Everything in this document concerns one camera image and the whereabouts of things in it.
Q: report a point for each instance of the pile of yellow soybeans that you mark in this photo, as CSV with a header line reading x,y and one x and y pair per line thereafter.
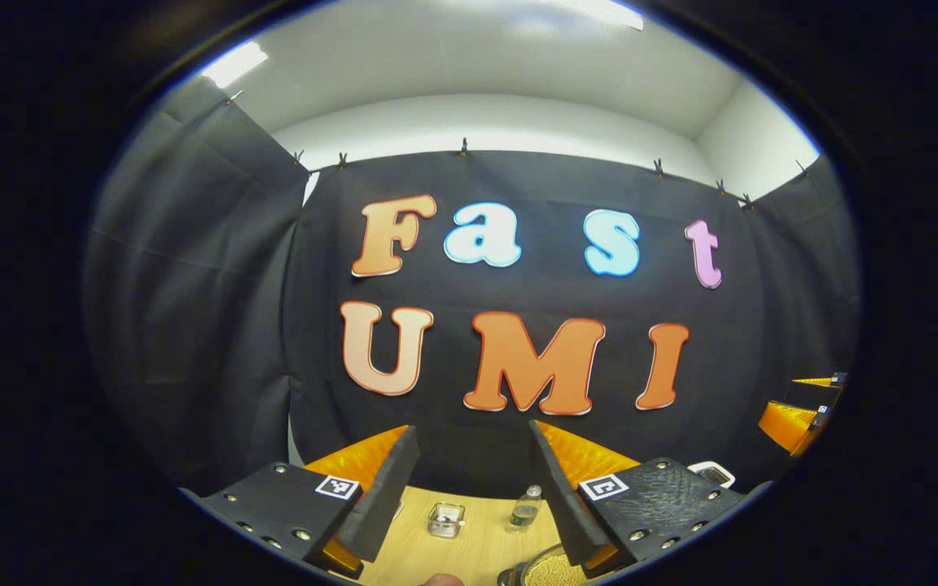
x,y
554,570

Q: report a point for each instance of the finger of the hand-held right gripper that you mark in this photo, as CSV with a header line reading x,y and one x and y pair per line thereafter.
x,y
827,380
791,425

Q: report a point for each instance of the row of black cloth clips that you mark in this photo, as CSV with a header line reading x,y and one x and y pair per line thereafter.
x,y
463,147

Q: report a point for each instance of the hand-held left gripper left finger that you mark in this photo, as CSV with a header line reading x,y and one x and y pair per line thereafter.
x,y
375,496

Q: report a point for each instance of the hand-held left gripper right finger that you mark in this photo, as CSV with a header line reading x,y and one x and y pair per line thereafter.
x,y
567,505

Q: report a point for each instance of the clear green-label water bottle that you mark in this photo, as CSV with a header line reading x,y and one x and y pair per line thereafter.
x,y
524,513

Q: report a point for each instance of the ceiling light panel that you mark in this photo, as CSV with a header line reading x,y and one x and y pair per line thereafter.
x,y
233,63

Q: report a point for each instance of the white rectangular box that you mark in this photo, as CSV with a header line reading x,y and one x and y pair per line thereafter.
x,y
712,474

